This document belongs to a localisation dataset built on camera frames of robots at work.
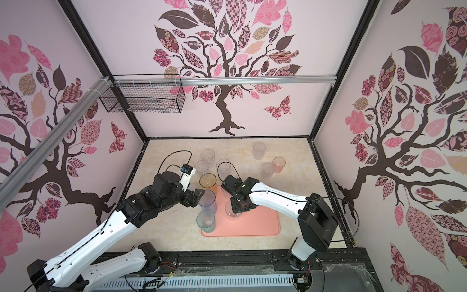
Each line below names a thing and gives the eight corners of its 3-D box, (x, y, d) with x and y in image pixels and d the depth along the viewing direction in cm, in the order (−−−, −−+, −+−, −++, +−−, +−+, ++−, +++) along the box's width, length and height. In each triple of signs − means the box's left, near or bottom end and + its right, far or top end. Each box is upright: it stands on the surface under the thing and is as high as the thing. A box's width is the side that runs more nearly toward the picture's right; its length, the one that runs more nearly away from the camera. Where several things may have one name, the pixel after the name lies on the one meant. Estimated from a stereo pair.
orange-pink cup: (272, 173, 105) (274, 165, 99) (270, 164, 110) (272, 156, 103) (284, 173, 105) (286, 165, 99) (282, 164, 110) (284, 156, 103)
